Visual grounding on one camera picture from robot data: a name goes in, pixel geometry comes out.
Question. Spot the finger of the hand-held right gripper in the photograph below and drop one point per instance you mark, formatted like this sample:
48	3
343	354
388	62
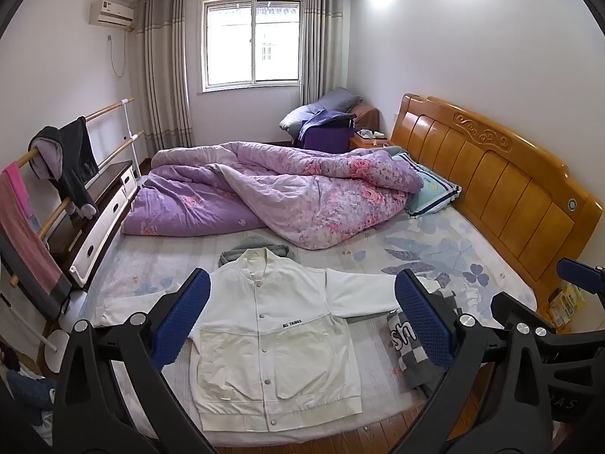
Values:
515	307
581	274

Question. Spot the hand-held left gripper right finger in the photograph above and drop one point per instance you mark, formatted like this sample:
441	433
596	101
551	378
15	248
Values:
420	321

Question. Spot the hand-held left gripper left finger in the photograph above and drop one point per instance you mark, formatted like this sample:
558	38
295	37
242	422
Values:
182	317

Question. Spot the white button-up jacket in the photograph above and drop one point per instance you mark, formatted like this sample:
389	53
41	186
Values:
283	340

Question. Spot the wooden bar clothes rack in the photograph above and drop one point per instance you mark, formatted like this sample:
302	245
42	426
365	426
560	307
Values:
113	106

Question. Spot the grey checkered knit sweater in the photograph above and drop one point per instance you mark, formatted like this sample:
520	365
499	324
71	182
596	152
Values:
401	345

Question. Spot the yellow snack packets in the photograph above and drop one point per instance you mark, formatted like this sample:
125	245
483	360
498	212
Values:
567	302

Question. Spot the grey hooded garment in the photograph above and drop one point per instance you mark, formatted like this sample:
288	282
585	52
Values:
257	246

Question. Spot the blue patterned pillow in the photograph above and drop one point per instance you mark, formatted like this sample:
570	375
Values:
430	189

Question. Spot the dark top white drawer cabinet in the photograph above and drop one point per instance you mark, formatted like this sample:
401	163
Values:
104	208

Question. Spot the wooden bed headboard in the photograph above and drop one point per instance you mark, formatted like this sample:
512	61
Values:
496	170

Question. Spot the dusty pink grey towel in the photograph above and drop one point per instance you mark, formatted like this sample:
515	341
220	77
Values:
33	255

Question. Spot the purple floral quilt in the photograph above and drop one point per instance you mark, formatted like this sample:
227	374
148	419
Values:
283	189

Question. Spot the blue shoe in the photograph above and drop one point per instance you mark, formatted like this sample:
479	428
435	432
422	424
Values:
30	388

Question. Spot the wooden nightstand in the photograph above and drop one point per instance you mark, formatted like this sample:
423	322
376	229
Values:
368	144

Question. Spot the dark jacket with grey lining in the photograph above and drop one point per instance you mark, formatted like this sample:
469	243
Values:
71	161

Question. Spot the bright pink cloth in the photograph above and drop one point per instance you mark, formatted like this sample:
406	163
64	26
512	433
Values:
16	184

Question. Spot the brown chair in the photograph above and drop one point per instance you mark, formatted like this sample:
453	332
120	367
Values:
366	113

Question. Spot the purple blanket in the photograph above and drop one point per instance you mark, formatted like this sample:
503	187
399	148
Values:
326	127

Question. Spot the grey striped curtain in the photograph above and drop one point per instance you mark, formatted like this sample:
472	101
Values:
165	80
324	42

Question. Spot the white framed window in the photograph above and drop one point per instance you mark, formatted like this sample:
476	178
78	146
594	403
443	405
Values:
250	38

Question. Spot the white wall air conditioner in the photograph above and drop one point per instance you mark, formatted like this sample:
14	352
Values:
111	14

